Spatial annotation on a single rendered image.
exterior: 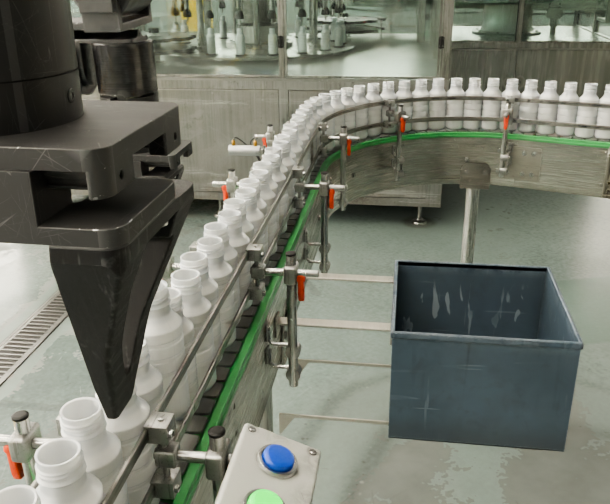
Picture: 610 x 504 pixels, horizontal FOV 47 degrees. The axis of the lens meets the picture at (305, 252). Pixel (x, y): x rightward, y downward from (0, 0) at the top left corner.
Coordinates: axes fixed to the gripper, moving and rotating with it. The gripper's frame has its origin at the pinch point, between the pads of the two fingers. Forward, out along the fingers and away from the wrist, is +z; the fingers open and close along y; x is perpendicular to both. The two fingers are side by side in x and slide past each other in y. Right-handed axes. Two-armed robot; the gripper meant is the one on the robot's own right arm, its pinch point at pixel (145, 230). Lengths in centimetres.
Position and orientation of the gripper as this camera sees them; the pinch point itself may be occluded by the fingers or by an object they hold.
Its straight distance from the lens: 76.0
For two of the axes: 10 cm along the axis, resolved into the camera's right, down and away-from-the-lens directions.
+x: -1.4, 3.9, -9.1
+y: -9.9, -0.3, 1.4
